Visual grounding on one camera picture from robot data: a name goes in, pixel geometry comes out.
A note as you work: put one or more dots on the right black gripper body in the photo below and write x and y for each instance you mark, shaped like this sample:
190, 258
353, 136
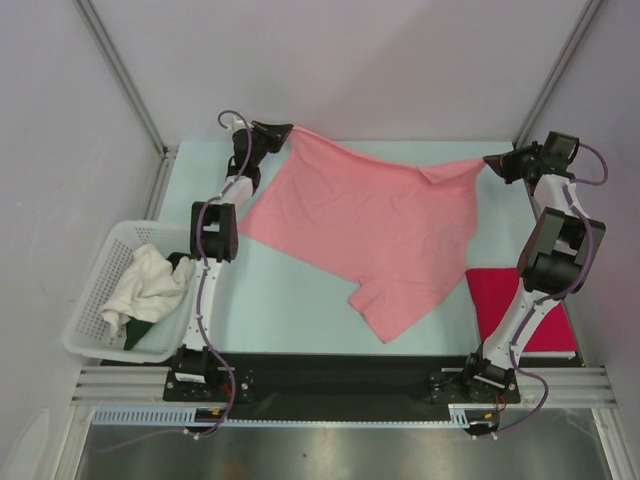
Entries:
517, 164

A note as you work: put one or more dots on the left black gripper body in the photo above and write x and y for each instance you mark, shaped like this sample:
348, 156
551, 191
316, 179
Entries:
265, 141

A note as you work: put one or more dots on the pink t shirt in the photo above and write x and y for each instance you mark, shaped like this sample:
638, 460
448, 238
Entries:
399, 232

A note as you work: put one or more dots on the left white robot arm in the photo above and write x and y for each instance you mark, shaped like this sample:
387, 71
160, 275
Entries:
214, 236

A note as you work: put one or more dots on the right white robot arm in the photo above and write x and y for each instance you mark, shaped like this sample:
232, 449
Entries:
561, 249

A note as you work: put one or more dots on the folded red t shirt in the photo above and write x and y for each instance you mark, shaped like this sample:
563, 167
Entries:
493, 289

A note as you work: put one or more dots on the white crumpled t shirt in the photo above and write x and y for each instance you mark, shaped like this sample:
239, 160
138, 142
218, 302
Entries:
145, 292

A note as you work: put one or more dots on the dark green t shirt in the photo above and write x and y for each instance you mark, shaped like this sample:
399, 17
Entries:
137, 334

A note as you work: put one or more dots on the white plastic basket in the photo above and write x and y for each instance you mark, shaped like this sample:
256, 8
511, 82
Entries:
87, 334

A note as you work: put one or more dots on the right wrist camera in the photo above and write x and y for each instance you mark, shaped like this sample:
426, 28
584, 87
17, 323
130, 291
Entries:
560, 149

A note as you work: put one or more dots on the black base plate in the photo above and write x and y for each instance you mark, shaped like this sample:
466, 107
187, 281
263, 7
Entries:
320, 387

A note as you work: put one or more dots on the white slotted cable duct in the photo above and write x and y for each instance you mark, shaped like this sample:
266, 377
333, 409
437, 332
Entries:
195, 417

